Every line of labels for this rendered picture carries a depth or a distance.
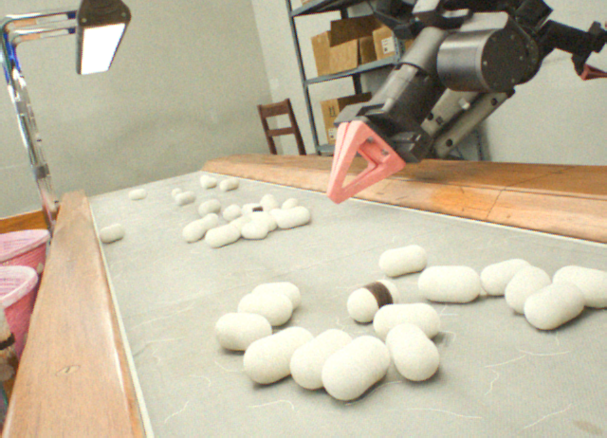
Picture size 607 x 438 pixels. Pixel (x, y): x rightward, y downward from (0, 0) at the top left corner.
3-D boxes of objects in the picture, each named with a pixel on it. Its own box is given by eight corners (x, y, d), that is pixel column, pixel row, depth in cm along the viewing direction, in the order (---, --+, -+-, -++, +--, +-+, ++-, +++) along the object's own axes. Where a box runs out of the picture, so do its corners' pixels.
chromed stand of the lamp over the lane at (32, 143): (145, 223, 134) (94, 21, 127) (156, 235, 116) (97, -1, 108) (57, 246, 128) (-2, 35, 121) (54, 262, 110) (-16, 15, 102)
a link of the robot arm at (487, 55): (484, 14, 67) (435, -33, 62) (574, 4, 57) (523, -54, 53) (436, 108, 66) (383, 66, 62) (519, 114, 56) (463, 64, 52)
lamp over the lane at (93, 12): (110, 69, 148) (102, 40, 147) (133, 19, 90) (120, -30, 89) (77, 75, 146) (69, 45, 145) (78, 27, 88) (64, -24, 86)
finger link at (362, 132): (316, 180, 56) (373, 103, 58) (290, 177, 63) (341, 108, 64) (366, 223, 59) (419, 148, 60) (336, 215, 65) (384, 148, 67)
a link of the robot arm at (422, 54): (445, 58, 67) (416, 21, 64) (491, 56, 61) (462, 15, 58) (411, 106, 66) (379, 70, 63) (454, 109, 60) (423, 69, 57)
